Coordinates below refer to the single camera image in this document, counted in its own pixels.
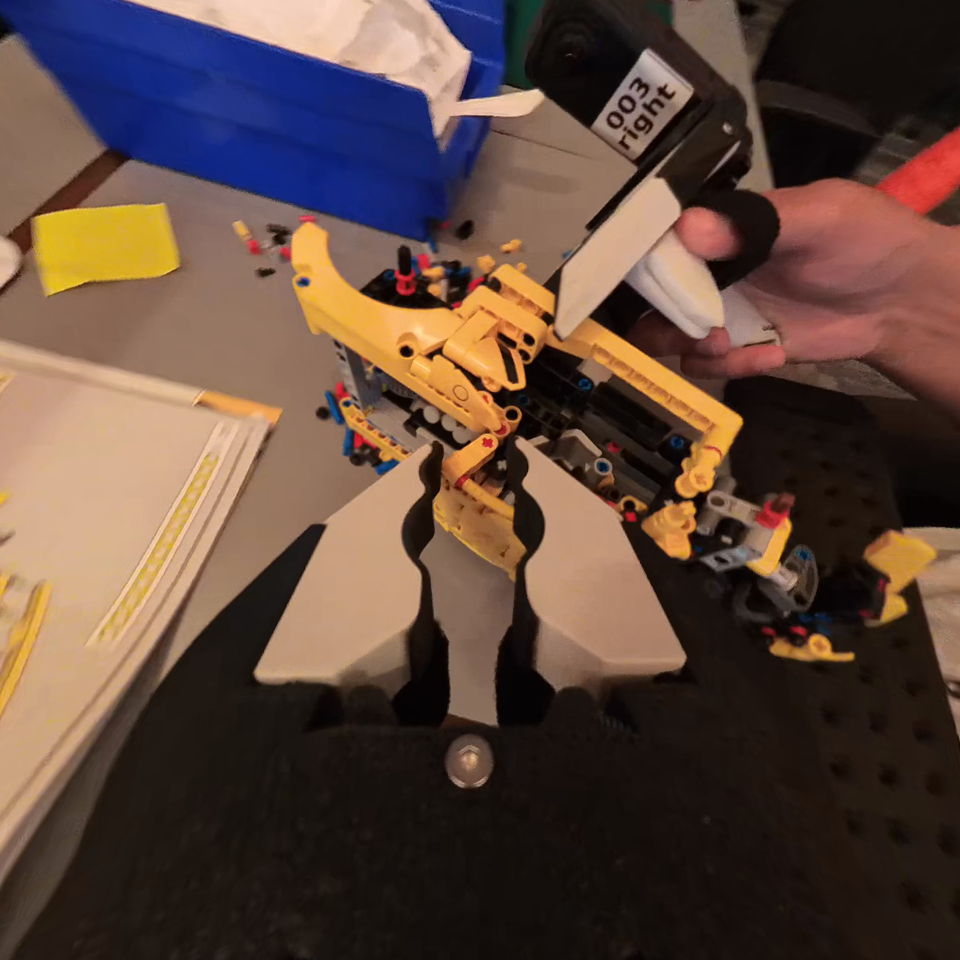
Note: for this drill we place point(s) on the black office chair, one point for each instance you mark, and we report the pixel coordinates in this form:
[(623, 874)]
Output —
[(847, 75)]

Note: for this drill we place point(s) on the large pile of brick pins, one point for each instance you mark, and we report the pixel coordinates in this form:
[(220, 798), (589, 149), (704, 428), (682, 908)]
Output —
[(465, 229)]

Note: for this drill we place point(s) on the open instruction booklet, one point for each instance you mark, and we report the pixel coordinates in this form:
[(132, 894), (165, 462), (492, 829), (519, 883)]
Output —
[(90, 487)]

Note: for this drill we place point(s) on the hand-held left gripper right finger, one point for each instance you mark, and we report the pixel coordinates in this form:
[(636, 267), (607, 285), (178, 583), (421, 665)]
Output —
[(600, 600)]

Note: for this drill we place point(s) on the black perforated chair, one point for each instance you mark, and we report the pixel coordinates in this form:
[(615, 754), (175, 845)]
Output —
[(862, 750)]

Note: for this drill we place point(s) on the white crumpled paper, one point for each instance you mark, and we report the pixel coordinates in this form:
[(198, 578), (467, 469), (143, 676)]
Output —
[(375, 37)]

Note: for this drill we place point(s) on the yellow brick car model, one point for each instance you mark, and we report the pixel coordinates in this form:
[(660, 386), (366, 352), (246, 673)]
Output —
[(360, 315)]

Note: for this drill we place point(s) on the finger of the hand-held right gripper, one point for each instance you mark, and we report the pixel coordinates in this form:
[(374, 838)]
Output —
[(615, 255)]

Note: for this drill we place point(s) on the person's right hand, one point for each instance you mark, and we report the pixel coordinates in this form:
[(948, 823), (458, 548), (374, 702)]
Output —
[(825, 262)]

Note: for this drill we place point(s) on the white stand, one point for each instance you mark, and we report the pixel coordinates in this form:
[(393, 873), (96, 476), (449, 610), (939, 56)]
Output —
[(7, 262)]

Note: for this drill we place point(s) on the small group of brick pins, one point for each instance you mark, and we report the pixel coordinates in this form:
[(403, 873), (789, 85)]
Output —
[(259, 244)]

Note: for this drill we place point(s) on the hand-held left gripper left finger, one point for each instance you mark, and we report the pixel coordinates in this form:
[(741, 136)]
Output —
[(337, 600)]

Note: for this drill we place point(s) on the yellow sticky note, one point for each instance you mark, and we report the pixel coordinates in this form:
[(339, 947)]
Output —
[(105, 247)]

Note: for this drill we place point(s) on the blue plastic bin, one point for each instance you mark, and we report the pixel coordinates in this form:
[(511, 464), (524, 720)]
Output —
[(262, 112)]

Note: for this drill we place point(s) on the grey desk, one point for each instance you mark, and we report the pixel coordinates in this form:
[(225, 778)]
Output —
[(225, 322)]

